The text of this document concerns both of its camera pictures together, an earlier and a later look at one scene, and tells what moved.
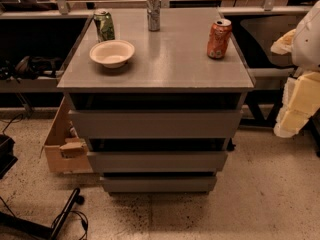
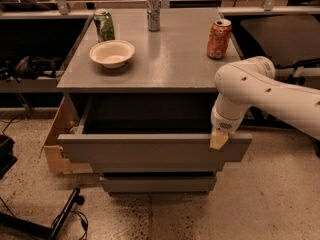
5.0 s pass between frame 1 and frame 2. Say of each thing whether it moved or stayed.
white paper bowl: stayed
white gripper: moved
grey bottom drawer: stayed
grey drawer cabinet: stayed
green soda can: stayed
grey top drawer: moved
